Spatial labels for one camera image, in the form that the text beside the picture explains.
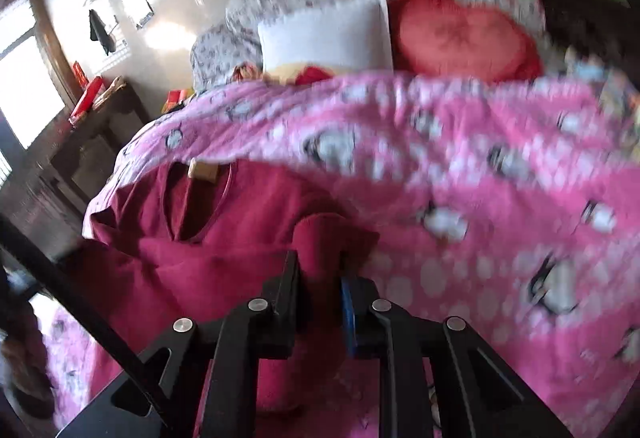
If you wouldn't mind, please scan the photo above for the pink penguin print blanket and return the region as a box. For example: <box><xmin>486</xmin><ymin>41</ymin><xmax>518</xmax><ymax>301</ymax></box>
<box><xmin>40</xmin><ymin>71</ymin><xmax>640</xmax><ymax>438</ymax></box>

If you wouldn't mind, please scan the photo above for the red box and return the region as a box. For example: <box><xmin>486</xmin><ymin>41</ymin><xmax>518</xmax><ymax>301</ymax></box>
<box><xmin>69</xmin><ymin>76</ymin><xmax>107</xmax><ymax>120</ymax></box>

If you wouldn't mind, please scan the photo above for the red round cushion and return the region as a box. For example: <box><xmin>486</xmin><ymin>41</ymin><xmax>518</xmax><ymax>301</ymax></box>
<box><xmin>388</xmin><ymin>0</ymin><xmax>545</xmax><ymax>84</ymax></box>

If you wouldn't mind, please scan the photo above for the dark hanging cloth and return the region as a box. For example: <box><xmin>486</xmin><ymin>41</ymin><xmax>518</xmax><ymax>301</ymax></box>
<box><xmin>88</xmin><ymin>9</ymin><xmax>118</xmax><ymax>56</ymax></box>

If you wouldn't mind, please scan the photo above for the dark wooden headboard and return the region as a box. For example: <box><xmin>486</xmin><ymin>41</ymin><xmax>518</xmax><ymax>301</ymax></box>
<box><xmin>520</xmin><ymin>0</ymin><xmax>636</xmax><ymax>69</ymax></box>

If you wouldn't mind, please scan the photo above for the window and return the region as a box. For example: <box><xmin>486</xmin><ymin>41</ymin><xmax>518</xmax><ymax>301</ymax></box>
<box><xmin>0</xmin><ymin>0</ymin><xmax>68</xmax><ymax>191</ymax></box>

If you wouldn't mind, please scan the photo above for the dark wooden side table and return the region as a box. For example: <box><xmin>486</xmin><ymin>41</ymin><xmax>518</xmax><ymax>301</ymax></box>
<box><xmin>30</xmin><ymin>81</ymin><xmax>151</xmax><ymax>219</ymax></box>

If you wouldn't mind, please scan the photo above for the dark red shirt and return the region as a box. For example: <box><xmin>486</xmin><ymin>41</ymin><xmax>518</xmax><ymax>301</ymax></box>
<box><xmin>64</xmin><ymin>157</ymin><xmax>381</xmax><ymax>419</ymax></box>

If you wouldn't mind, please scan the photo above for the white pillow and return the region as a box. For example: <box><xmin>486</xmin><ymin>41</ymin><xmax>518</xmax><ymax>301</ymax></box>
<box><xmin>257</xmin><ymin>0</ymin><xmax>394</xmax><ymax>75</ymax></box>

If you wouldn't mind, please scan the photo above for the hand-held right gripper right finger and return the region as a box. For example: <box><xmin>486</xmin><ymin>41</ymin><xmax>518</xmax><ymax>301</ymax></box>
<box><xmin>341</xmin><ymin>274</ymin><xmax>576</xmax><ymax>438</ymax></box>

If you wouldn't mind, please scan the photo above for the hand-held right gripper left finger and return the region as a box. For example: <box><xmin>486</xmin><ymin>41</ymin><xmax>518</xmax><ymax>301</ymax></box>
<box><xmin>56</xmin><ymin>249</ymin><xmax>301</xmax><ymax>438</ymax></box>

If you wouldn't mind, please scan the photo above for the yellow and red plush toy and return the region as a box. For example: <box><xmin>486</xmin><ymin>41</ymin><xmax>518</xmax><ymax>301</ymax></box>
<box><xmin>231</xmin><ymin>60</ymin><xmax>337</xmax><ymax>86</ymax></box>

